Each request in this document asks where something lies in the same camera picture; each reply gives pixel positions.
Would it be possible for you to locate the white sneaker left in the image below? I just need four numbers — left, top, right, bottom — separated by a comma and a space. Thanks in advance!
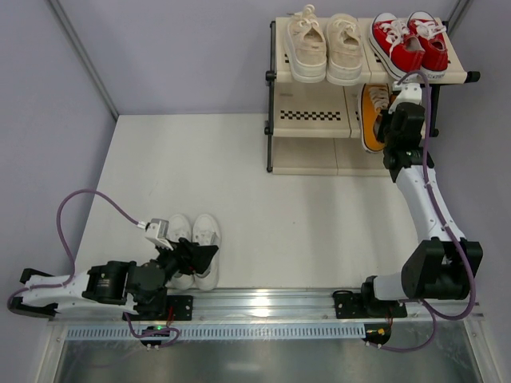
167, 214, 194, 290

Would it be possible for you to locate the white sneaker right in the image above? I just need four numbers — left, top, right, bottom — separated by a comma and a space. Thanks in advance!
192, 214, 221, 291

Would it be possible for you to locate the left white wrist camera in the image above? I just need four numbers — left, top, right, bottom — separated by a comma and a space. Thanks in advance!
137, 219, 173, 251

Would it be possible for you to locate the white sneaker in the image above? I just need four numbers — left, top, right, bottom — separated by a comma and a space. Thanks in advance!
167, 214, 194, 290
192, 214, 221, 291

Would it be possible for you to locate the red canvas sneaker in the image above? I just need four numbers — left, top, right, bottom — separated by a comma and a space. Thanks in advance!
368, 13, 425, 80
407, 11, 449, 80

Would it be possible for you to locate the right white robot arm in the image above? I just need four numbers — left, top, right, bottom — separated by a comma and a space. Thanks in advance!
361, 102, 483, 321

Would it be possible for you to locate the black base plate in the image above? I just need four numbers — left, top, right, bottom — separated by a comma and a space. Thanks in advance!
162, 295, 194, 322
332, 290, 407, 319

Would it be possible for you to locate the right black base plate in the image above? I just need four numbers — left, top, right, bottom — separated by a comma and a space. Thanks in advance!
332, 290, 407, 319

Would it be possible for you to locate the slotted cable duct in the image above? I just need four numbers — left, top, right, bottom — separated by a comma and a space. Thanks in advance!
65, 322, 366, 342

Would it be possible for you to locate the aluminium mounting rail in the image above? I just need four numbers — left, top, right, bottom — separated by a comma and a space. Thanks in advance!
47, 287, 486, 325

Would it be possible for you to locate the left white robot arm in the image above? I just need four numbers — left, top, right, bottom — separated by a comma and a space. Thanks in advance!
7, 239, 219, 321

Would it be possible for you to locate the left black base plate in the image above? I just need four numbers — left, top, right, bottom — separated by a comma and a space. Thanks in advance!
162, 295, 194, 322

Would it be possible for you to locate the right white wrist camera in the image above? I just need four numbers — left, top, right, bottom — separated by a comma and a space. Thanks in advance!
388, 81, 422, 114

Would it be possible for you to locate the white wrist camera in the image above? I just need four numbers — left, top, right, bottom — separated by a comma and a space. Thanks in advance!
137, 219, 173, 251
388, 81, 422, 114

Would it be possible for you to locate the beige three-tier shoe shelf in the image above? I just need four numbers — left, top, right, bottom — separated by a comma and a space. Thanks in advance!
263, 15, 482, 177

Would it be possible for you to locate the beige lace sneaker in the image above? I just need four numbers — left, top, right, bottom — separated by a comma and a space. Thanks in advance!
324, 14, 362, 86
284, 4, 327, 84

